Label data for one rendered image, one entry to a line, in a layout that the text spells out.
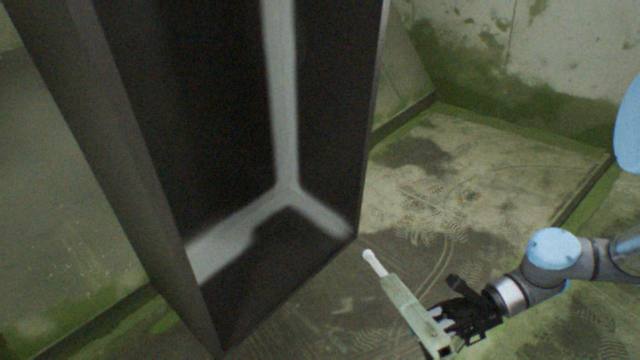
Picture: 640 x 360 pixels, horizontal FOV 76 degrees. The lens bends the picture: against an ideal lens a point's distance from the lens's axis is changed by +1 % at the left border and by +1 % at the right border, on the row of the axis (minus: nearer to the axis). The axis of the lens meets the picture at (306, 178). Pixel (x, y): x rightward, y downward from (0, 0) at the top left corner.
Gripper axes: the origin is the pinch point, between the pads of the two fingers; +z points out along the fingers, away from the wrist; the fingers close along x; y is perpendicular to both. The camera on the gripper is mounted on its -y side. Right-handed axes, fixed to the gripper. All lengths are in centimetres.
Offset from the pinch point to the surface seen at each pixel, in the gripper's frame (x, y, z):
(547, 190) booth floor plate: 94, 39, -109
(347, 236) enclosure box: 51, -4, 0
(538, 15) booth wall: 121, -40, -145
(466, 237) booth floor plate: 82, 37, -56
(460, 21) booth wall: 160, -49, -126
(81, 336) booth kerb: 87, 5, 113
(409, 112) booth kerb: 178, -6, -87
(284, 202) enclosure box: 69, -19, 15
